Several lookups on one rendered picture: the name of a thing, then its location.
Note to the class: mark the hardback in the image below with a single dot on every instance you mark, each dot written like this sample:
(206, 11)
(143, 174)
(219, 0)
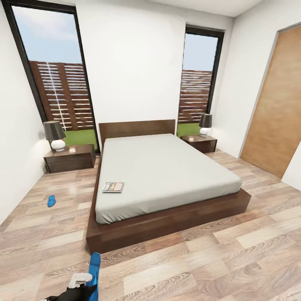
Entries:
(115, 187)

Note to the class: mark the bed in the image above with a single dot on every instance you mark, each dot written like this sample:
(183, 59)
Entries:
(169, 186)

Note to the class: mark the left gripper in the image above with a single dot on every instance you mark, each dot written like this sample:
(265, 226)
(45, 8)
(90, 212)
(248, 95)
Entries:
(79, 293)

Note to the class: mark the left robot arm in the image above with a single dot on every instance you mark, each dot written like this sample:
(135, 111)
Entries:
(75, 291)

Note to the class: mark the nightstand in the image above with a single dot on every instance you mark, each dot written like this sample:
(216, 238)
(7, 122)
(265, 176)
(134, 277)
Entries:
(72, 158)
(205, 144)

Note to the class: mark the sandal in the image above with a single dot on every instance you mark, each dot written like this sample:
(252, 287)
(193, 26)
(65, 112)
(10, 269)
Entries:
(94, 266)
(51, 201)

